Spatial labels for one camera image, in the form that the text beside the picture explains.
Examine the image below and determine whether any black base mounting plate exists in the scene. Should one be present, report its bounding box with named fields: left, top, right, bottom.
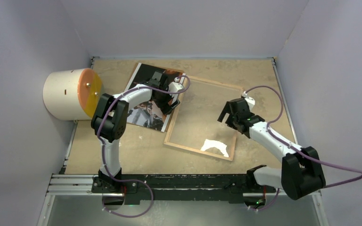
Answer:
left=91, top=174, right=276, bottom=205

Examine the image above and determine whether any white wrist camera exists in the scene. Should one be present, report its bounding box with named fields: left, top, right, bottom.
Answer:
left=168, top=77, right=184, bottom=94
left=241, top=91, right=255, bottom=110

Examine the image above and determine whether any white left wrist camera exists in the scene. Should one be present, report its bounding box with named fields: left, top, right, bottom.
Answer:
left=168, top=77, right=184, bottom=94

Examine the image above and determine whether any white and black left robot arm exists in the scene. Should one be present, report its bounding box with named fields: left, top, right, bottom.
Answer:
left=91, top=72, right=186, bottom=193

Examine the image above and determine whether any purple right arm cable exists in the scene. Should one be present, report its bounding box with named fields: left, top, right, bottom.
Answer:
left=242, top=86, right=362, bottom=213

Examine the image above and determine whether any printed photo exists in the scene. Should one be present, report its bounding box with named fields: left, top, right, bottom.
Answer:
left=125, top=63, right=184, bottom=132

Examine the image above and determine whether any aluminium extrusion rail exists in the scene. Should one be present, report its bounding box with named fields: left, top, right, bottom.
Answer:
left=48, top=174, right=276, bottom=197

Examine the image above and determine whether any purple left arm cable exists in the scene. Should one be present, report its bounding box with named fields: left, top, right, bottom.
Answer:
left=96, top=75, right=191, bottom=218

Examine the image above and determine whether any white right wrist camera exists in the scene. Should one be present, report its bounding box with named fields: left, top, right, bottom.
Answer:
left=241, top=91, right=255, bottom=110

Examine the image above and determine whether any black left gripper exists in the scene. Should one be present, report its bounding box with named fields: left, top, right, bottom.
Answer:
left=154, top=85, right=180, bottom=115

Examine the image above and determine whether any white cylinder with orange lid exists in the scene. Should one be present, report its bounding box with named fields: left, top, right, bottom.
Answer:
left=43, top=68, right=104, bottom=121

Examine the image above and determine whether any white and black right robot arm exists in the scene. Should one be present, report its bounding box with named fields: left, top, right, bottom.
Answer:
left=218, top=98, right=326, bottom=200

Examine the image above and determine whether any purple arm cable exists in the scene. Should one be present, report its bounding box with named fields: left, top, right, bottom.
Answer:
left=96, top=75, right=191, bottom=218
left=242, top=86, right=362, bottom=213

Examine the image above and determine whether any wooden picture frame with glass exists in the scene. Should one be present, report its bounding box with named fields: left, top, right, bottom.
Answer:
left=164, top=76, right=244, bottom=161

